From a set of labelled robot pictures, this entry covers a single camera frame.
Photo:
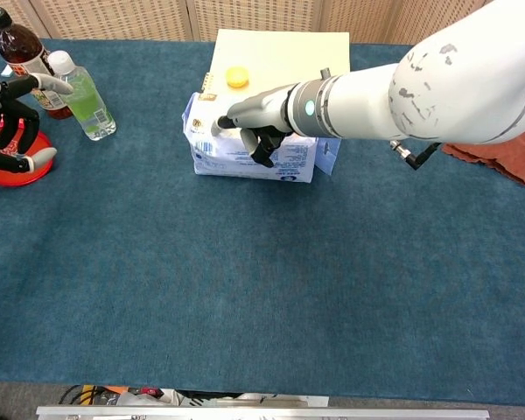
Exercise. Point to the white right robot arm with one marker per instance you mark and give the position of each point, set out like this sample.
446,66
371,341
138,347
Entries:
420,100

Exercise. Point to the pale yellow spiral notebook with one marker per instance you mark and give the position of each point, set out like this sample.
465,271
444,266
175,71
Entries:
280,52

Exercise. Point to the white plastic bag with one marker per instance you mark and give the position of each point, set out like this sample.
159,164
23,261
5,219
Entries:
157,397

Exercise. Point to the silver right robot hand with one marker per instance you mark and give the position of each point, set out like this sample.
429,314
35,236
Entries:
262,114

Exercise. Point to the brown folded cloth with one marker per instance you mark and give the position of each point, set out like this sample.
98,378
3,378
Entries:
507,162

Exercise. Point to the small white paper scrap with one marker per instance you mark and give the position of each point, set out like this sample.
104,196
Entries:
7,72

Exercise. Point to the beige lattice folding screen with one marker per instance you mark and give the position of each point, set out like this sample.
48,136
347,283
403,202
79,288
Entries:
114,17

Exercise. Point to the clear plastic water bottle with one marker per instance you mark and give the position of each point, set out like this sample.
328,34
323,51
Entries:
87,105

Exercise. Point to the dark tea bottle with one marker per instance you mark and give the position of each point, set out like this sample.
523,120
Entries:
17,48

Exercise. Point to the white tissue pack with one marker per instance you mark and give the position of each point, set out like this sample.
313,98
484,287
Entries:
227,162

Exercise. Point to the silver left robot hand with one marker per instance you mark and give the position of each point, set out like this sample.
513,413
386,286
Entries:
9,127

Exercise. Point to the aluminium profile rail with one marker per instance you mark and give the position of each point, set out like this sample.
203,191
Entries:
262,413

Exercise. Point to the yellow bottle cap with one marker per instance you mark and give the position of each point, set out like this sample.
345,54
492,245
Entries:
237,77

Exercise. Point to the teal felt table cover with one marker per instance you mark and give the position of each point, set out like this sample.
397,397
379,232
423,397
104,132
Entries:
262,271

